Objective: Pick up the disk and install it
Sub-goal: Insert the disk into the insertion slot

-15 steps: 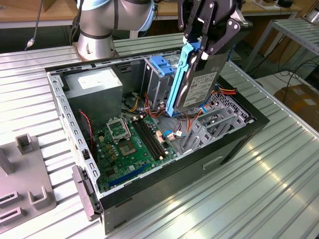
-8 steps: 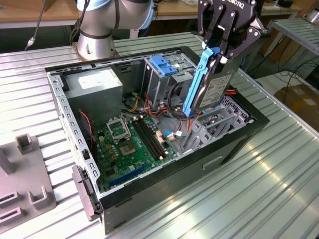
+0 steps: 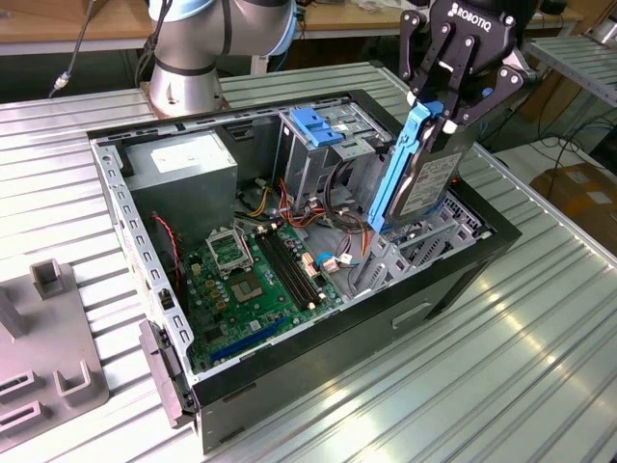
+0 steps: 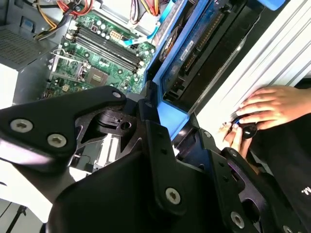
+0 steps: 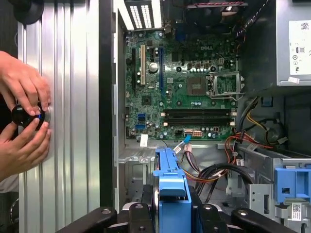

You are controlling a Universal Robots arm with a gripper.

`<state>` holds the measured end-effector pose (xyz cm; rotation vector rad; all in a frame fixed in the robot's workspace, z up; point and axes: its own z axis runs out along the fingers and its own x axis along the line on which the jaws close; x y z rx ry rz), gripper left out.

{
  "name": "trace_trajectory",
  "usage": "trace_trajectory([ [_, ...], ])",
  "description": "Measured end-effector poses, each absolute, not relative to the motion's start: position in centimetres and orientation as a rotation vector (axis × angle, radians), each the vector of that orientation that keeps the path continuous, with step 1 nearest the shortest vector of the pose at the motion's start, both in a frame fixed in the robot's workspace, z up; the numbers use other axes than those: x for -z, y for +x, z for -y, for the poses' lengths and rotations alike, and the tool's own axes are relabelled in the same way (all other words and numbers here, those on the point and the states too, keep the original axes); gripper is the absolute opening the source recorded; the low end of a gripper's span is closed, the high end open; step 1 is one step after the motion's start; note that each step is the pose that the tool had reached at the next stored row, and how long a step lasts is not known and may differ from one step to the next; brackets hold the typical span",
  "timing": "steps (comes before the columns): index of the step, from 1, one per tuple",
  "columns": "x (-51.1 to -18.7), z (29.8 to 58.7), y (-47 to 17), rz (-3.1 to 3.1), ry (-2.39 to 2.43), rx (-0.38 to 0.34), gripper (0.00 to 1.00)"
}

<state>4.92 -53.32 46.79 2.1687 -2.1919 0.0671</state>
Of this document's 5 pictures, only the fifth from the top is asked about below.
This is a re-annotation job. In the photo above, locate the black open PC case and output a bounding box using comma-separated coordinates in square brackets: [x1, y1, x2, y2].
[98, 0, 311, 233]

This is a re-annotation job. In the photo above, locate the grey power supply unit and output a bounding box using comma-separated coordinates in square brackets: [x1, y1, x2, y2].
[239, 0, 311, 95]

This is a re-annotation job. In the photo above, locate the locking lever wire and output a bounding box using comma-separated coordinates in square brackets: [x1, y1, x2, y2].
[210, 93, 245, 100]

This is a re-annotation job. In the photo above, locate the hard disk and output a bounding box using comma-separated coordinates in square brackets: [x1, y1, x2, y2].
[152, 147, 202, 233]

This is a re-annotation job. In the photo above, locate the person's right hand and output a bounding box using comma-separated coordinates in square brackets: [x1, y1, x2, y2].
[0, 120, 52, 182]

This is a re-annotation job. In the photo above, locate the orange red power wire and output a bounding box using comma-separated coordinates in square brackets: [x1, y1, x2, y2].
[183, 131, 274, 185]

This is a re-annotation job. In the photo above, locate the person's left hand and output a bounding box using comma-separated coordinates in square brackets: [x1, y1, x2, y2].
[0, 50, 52, 117]

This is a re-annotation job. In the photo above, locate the red black twisted fan wire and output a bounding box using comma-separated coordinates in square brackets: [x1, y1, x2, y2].
[186, 0, 270, 49]

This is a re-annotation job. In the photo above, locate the beige expansion slot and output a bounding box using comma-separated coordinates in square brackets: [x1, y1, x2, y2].
[140, 45, 146, 86]

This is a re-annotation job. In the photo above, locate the blue drive bay latch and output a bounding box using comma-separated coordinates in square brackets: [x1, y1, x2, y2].
[274, 165, 311, 203]

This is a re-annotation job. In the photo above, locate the black case fan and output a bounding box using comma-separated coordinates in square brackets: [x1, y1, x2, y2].
[174, 0, 246, 34]

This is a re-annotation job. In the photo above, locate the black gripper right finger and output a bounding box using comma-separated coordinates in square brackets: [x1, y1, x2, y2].
[190, 186, 298, 233]

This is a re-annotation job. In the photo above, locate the round black tool blue ring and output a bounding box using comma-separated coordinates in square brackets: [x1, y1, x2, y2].
[11, 103, 52, 132]

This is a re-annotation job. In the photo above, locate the green motherboard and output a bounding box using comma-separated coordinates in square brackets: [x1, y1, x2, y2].
[123, 29, 240, 141]

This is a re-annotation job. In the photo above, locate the black RAM slot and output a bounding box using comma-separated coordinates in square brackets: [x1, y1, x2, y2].
[163, 117, 238, 123]
[163, 121, 238, 127]
[163, 112, 238, 117]
[163, 108, 238, 114]

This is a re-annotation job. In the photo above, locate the yellow black wire bundle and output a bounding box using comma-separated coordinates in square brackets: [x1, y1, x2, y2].
[239, 97, 289, 146]

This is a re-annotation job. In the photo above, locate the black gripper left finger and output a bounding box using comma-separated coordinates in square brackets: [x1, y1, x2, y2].
[55, 184, 160, 233]

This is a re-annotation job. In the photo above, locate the CPU socket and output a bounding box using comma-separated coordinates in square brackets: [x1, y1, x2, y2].
[186, 76, 207, 97]

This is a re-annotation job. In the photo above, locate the metal socket cover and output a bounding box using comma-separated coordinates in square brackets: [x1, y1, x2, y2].
[207, 71, 245, 98]

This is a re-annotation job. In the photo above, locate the long black expansion slot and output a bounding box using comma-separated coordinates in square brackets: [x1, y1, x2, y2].
[132, 48, 137, 89]

